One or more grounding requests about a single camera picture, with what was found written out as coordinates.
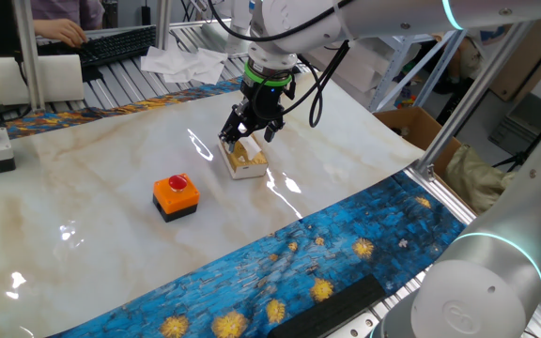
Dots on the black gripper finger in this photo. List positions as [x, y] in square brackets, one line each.
[230, 131]
[273, 131]

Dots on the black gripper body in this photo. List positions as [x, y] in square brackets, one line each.
[266, 101]

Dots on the white paper napkin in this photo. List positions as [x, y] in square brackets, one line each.
[251, 146]

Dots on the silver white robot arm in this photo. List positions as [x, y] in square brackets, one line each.
[486, 291]

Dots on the person's bare hand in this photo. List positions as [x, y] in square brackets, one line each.
[61, 30]

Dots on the gold tissue box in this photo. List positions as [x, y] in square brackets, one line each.
[247, 166]

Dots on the crumpled white tissue pile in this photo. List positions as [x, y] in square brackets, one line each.
[181, 66]

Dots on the orange box with red button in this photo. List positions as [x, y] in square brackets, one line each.
[175, 197]

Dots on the blue starry painting cloth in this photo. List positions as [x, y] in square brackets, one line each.
[345, 235]

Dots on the white metal shelf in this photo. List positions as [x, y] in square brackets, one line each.
[392, 70]

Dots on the colourful toy pile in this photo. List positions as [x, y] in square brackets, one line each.
[406, 99]

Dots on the brown cardboard box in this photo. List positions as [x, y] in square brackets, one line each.
[416, 129]

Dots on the black power adapter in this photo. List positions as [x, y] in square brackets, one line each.
[146, 15]

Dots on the black computer keyboard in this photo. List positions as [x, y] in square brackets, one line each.
[115, 44]

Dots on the glossy marble pattern sheet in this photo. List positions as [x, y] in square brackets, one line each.
[87, 164]

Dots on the black foam pad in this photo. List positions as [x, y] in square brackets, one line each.
[331, 307]

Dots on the person's purple shirt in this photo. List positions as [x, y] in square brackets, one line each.
[64, 8]

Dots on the beige cloth bag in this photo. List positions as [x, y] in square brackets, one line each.
[474, 180]

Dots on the grey equipment case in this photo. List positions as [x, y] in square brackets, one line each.
[514, 129]

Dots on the brown wooden board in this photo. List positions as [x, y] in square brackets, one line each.
[524, 61]

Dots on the aluminium frame post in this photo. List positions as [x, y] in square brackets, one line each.
[163, 23]
[28, 56]
[468, 103]

